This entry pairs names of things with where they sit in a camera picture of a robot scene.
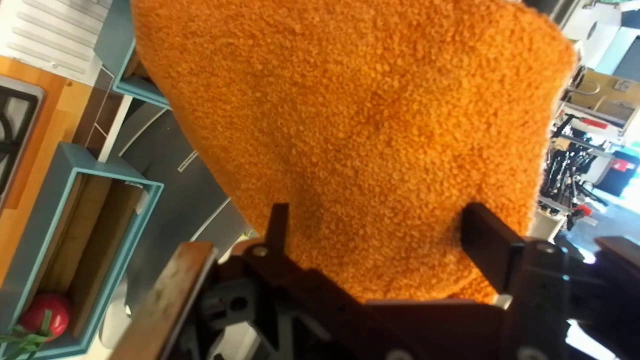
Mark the orange fluffy towel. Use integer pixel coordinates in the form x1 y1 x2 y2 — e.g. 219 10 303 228
128 0 581 306

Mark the white dish drying rack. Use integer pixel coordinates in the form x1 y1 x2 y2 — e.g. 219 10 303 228
0 0 117 86

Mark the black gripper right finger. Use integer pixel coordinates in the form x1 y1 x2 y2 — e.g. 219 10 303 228
458 202 588 360

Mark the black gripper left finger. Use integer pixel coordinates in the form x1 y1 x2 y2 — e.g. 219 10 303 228
243 202 369 323

